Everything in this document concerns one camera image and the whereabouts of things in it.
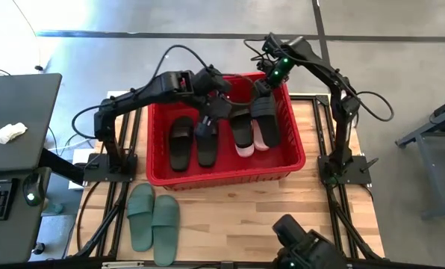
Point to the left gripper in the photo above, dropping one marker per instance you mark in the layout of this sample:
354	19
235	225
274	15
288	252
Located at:
218	106

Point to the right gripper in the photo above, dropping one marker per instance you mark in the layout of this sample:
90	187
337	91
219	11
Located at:
278	76

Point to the pink slide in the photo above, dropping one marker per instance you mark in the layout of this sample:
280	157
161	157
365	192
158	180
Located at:
259	142
245	151

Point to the green slide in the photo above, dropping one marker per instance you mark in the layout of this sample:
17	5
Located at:
140	224
165	235

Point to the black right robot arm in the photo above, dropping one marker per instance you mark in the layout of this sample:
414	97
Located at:
342	123

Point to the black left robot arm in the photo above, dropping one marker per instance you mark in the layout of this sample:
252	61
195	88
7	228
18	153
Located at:
144	93

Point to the red plastic bin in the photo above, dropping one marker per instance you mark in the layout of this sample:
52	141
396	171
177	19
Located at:
289	157

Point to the black device with green light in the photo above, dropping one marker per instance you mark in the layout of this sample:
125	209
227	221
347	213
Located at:
304	246

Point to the small teal object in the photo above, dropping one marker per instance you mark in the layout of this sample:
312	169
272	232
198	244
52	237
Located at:
53	208

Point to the blue-grey metal table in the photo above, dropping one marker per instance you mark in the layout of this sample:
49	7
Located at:
442	119

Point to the black computer mouse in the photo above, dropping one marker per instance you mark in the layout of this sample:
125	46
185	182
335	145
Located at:
34	187

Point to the grey desk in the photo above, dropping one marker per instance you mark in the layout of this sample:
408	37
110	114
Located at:
21	104

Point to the white crumpled cloth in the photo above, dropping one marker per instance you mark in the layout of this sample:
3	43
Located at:
11	132

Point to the black desk caster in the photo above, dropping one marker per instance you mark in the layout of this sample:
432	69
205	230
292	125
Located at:
39	248

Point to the black aluminium frame rails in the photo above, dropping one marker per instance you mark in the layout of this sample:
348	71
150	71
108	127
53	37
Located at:
336	228
134	138

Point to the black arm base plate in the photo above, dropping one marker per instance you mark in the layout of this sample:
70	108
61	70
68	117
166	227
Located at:
360	175
95	173

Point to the long black frame bar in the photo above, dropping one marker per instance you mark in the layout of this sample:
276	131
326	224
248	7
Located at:
192	266

